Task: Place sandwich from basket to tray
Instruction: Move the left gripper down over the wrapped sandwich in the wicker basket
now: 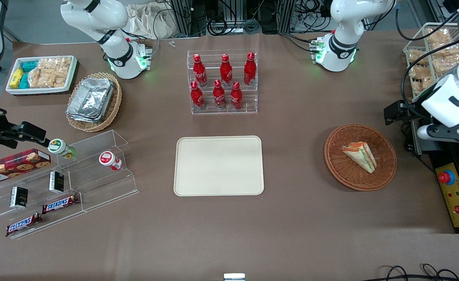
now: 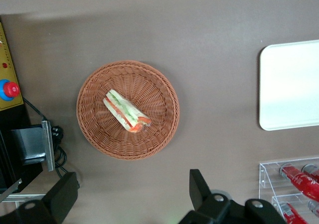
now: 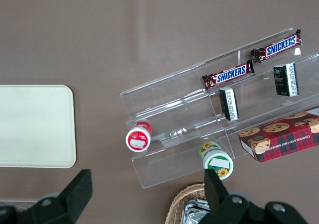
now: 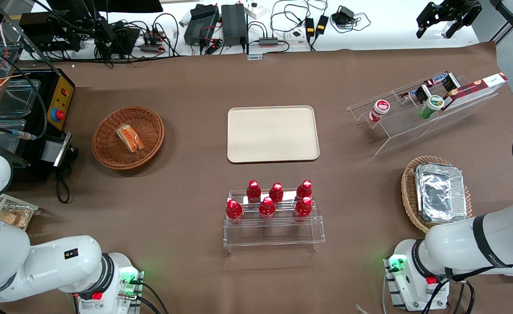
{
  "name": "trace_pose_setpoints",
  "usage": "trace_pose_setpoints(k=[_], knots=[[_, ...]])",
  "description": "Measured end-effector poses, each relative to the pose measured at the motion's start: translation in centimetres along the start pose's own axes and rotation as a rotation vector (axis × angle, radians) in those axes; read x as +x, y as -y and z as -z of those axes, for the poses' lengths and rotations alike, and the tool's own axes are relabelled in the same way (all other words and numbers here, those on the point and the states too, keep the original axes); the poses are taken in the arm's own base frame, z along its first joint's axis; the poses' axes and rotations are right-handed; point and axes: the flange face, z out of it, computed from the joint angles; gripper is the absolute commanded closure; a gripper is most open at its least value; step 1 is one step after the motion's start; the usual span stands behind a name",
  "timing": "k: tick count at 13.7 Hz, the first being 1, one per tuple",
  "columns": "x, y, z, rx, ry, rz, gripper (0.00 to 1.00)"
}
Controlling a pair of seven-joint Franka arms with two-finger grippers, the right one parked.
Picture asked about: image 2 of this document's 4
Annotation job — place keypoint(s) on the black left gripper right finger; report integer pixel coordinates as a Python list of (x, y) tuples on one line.
[(200, 186)]

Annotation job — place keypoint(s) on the red emergency stop button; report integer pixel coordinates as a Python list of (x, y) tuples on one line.
[(10, 89)]

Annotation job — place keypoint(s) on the black countertop machine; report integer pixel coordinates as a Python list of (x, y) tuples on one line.
[(3, 159)]

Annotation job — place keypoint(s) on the grey metal bar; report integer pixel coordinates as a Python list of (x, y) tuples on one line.
[(11, 188)]

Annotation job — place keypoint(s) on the yellow control panel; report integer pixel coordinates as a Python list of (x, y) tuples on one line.
[(7, 49)]

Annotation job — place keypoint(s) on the red cola bottle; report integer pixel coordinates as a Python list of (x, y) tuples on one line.
[(299, 181), (291, 214), (312, 171)]

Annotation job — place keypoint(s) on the round brown wicker basket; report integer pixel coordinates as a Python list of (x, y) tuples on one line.
[(154, 89)]

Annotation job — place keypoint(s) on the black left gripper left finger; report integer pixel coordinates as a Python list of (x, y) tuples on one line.
[(62, 194)]

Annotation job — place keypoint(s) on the triangle sandwich with tomato lettuce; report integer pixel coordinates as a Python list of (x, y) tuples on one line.
[(125, 110)]

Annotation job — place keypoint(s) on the clear acrylic bottle rack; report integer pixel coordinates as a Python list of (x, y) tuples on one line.
[(268, 179)]

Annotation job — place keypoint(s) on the cream plastic serving tray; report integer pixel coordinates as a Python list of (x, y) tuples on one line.
[(289, 84)]

